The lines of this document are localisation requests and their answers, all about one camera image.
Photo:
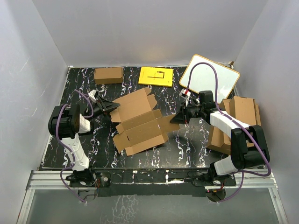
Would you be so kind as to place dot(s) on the stack of flat cardboard boxes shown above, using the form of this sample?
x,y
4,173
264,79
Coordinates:
x,y
243,109

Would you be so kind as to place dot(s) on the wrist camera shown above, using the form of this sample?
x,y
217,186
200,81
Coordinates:
x,y
93,95
185,94

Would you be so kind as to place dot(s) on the yellow book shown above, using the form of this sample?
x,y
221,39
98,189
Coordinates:
x,y
156,76

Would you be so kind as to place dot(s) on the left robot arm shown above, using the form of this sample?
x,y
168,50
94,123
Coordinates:
x,y
67,124

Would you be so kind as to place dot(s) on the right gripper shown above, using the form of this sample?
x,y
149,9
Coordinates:
x,y
179,117

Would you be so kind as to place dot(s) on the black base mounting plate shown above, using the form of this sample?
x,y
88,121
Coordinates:
x,y
146,182

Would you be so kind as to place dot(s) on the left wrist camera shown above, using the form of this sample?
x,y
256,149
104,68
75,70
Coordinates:
x,y
93,95

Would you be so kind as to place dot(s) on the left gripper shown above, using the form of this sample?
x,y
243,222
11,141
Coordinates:
x,y
104,103

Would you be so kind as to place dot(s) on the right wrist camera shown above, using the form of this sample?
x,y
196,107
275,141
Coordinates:
x,y
185,94

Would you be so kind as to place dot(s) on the folded brown cardboard box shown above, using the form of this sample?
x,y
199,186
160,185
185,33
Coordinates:
x,y
112,75

